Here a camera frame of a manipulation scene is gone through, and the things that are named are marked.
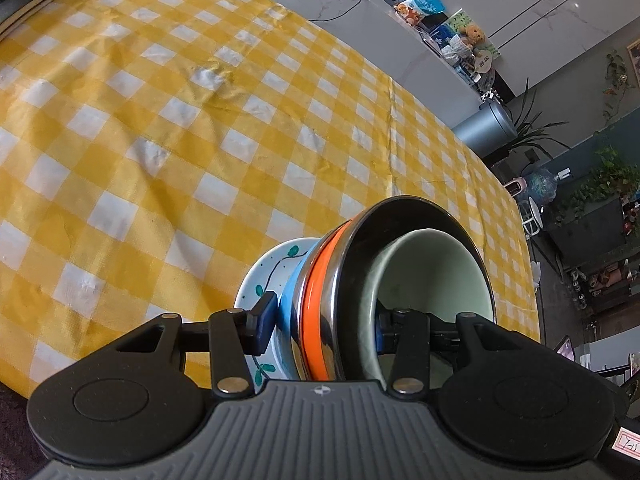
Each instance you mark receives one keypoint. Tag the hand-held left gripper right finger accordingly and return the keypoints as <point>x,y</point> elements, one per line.
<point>382,332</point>

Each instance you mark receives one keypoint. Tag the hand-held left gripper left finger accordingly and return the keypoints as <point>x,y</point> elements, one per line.
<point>265,317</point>

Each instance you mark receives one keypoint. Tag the blue steel bowl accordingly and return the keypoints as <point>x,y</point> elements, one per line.
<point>287,305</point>

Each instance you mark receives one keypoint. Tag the white fruit-painted plate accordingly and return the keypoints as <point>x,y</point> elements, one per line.
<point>260,272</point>

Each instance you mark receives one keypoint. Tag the orange steel bowl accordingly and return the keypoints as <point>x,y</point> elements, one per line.
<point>320,310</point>

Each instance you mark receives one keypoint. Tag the green ceramic bowl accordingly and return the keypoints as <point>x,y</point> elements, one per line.
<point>435,270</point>

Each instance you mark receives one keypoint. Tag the white round stool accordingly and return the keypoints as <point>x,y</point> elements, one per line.
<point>530,215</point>

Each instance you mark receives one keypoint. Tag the yellow checked tablecloth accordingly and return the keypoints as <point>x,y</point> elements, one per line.
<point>200,135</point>

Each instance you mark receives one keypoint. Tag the pink small chair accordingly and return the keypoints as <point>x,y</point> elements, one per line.
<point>515,186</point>

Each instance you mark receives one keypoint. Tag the blue water bottle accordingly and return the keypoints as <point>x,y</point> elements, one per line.
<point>542,186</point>

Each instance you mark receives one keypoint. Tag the grey trash can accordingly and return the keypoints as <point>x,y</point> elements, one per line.
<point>485,130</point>

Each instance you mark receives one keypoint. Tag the tall potted plant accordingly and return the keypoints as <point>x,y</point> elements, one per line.
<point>530,125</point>

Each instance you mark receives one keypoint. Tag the bushy green houseplant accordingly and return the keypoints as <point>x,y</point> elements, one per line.
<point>600,180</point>

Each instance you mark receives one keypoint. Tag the decorative display plate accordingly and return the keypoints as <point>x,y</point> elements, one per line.
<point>485,80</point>

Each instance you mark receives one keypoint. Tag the white marble TV cabinet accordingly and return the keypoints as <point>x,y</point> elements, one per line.
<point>380,45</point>

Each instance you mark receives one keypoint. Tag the round hand fan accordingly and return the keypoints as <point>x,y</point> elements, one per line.
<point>482,60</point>

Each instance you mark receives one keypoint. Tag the teddy bear in basket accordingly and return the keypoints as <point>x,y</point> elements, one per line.
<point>457,50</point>

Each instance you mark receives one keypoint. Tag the brown teddy bear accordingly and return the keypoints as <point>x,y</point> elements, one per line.
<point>474,36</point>

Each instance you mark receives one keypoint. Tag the green picture board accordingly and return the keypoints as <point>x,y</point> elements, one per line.
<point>457,19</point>

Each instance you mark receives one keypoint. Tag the blue snack bag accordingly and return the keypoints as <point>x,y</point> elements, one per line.
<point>420,2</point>

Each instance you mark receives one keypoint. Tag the hanging vine plant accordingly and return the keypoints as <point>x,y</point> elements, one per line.
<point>617,80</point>

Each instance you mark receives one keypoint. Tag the framed wall picture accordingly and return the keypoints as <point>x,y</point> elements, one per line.
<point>634,55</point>

